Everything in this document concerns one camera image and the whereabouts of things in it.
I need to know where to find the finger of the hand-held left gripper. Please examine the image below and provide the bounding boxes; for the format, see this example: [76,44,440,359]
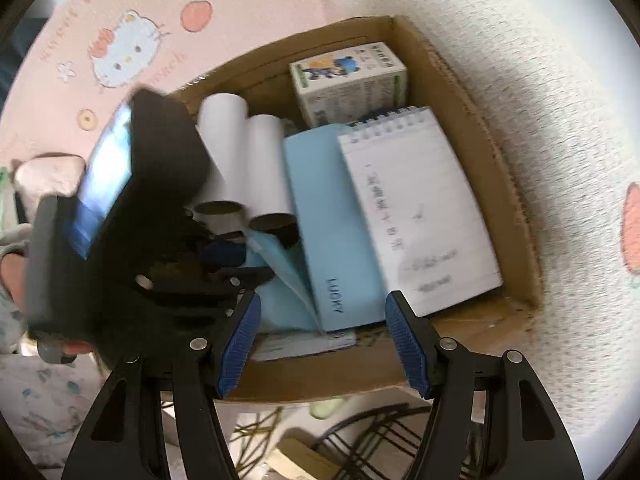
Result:
[185,210,301,267]
[107,260,276,361]

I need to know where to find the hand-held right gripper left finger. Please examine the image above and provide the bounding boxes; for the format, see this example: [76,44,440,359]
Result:
[64,290,262,480]

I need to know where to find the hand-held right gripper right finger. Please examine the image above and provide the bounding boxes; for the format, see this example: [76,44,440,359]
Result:
[384,290,586,480]

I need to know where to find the white paper tube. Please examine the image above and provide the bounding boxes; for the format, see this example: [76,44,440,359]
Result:
[196,92,249,226]
[243,114,298,236]

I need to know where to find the cardboard box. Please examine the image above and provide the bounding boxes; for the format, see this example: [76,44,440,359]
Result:
[160,14,546,403]

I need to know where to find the person's left forearm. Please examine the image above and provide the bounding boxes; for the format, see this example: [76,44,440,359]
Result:
[0,225,33,261]

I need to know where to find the person's left hand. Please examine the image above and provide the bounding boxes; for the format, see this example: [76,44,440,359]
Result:
[0,252,96,358]

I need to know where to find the pale green item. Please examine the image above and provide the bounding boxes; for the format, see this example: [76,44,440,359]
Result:
[307,399,346,420]

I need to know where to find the blue notebook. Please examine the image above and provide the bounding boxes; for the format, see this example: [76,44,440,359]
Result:
[282,122,391,333]

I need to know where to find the cream pillow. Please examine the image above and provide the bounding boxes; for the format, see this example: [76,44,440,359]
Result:
[11,154,90,211]

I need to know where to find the wooden block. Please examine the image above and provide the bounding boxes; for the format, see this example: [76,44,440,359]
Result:
[265,437,341,480]

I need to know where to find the white spiral notepad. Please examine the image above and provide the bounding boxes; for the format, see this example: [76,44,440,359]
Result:
[336,105,504,318]

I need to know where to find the printed white clothing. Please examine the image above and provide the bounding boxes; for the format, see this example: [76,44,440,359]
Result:
[0,350,116,466]

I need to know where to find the green white small carton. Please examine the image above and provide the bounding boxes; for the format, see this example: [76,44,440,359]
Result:
[289,41,407,130]

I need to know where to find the pink cartoon printed blanket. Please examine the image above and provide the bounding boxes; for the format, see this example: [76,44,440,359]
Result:
[0,0,640,461]

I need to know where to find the black wire rack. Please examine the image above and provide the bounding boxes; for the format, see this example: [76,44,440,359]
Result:
[300,402,501,480]

